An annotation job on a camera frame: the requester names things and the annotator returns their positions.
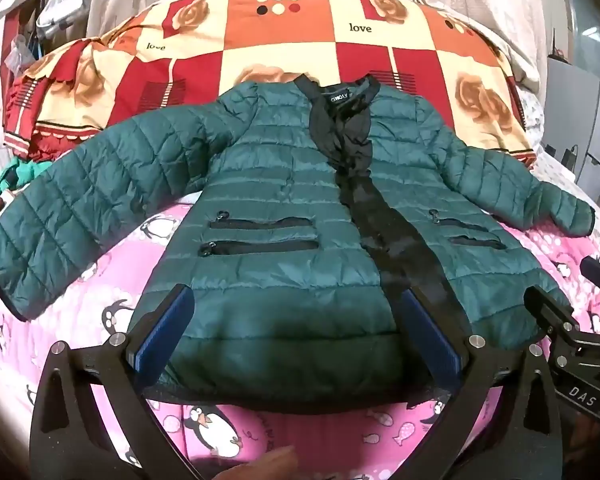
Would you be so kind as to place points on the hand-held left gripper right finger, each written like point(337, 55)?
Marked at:
point(432, 342)

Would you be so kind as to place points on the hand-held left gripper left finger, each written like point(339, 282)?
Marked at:
point(164, 332)

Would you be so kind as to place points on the green quilted puffer jacket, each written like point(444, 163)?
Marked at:
point(270, 240)

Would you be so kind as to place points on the person's left hand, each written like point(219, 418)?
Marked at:
point(260, 466)

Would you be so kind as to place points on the pink penguin blanket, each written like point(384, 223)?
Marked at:
point(80, 320)

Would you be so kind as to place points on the grey wardrobe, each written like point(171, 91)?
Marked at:
point(580, 70)

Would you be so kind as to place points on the teal cloth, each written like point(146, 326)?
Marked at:
point(17, 172)

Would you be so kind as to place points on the red orange patchwork quilt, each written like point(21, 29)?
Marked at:
point(280, 45)

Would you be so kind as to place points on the clear plastic bags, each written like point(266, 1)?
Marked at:
point(55, 7)

